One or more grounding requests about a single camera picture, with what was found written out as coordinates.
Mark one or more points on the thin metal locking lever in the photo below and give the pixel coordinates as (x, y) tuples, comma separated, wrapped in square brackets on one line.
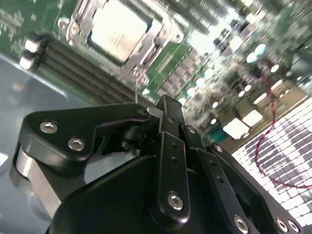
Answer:
[(136, 95)]

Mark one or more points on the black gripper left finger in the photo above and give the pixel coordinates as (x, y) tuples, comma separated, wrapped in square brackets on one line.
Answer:
[(73, 126)]

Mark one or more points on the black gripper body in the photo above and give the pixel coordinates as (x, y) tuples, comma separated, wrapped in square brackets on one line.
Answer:
[(117, 195)]

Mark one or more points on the silver topped CPU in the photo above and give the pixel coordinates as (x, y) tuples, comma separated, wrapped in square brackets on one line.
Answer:
[(117, 31)]

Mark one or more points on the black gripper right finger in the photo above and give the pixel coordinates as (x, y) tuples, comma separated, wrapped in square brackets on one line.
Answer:
[(214, 170)]

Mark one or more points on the metal socket cover frame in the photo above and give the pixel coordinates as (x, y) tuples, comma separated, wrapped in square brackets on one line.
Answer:
[(80, 24)]

